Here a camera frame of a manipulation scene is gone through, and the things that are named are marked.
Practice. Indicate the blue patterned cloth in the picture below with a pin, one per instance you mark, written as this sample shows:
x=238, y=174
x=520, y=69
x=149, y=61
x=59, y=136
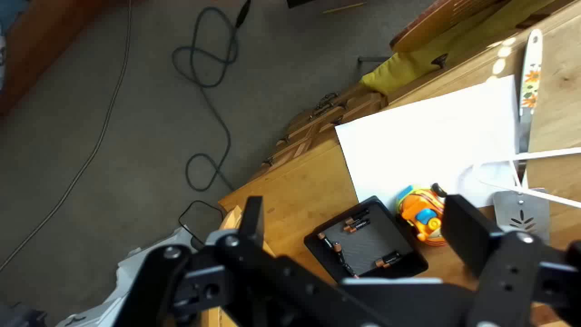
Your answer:
x=8, y=10

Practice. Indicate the brown wooden chair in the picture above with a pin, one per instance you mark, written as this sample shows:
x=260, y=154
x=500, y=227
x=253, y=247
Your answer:
x=436, y=20

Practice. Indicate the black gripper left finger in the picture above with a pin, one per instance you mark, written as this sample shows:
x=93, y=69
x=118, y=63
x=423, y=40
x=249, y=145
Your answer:
x=242, y=272

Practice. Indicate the wooden drawer unit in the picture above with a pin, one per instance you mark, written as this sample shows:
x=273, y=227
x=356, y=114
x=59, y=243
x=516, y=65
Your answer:
x=320, y=119

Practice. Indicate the brown wooden shelf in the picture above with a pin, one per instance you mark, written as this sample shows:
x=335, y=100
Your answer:
x=42, y=41

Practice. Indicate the orange striped toy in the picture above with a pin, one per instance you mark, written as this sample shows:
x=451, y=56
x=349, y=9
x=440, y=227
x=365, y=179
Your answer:
x=420, y=214

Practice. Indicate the black copper battery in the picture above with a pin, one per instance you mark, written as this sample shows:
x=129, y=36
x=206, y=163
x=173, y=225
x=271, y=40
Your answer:
x=347, y=221
x=324, y=236
x=385, y=261
x=333, y=247
x=353, y=228

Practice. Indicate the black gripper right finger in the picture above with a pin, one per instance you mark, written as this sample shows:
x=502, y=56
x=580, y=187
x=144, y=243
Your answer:
x=514, y=272

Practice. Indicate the white paper sheet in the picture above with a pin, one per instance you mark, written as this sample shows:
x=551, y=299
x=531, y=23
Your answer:
x=423, y=138

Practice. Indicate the white plastic strip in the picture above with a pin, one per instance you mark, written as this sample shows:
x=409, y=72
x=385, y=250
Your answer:
x=551, y=194
x=545, y=154

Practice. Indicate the yellow cloth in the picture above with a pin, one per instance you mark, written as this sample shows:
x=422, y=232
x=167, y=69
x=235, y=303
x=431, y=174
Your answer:
x=423, y=54

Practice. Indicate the black rectangular tray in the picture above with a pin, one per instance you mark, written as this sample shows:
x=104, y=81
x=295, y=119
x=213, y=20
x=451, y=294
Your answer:
x=369, y=247

